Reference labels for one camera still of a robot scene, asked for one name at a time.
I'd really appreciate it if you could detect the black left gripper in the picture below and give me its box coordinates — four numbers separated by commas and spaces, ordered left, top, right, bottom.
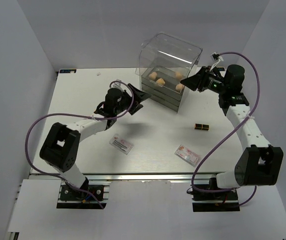
114, 83, 151, 115

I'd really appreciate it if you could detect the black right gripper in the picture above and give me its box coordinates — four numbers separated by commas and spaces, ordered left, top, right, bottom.
180, 66, 227, 95

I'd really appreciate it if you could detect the clear acrylic makeup organizer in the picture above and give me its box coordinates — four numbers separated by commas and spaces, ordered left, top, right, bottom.
136, 32, 203, 113

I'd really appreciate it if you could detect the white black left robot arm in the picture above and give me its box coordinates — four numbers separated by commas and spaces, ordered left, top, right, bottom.
39, 81, 151, 200

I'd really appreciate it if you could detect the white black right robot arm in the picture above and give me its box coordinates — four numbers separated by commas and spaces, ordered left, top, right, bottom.
180, 64, 284, 200

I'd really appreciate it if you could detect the clear nail sticker case left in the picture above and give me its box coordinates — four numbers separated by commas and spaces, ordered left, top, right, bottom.
109, 134, 134, 155

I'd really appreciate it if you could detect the clear nail sticker case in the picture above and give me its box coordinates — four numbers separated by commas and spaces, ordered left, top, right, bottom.
175, 144, 201, 167
109, 134, 134, 155

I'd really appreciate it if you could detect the clear nail sticker case right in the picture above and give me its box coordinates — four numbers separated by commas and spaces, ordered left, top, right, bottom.
175, 144, 201, 167

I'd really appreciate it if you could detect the blue label sticker left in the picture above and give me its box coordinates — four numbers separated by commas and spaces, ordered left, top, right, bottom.
59, 69, 76, 74

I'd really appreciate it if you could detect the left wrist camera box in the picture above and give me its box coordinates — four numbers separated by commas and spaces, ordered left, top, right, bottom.
109, 79, 124, 92

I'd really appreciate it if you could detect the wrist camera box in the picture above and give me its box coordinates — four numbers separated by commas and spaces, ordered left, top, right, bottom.
210, 52, 224, 71
109, 79, 124, 92

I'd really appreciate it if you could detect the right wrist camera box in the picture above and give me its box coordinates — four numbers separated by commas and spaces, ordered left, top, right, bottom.
210, 52, 224, 71

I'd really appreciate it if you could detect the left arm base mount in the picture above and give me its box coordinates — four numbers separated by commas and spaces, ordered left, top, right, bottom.
56, 182, 110, 210

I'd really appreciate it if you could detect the aluminium rail front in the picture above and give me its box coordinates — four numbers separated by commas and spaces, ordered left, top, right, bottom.
28, 172, 214, 181

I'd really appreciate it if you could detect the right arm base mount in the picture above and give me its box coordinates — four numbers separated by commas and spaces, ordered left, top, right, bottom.
186, 187, 240, 213

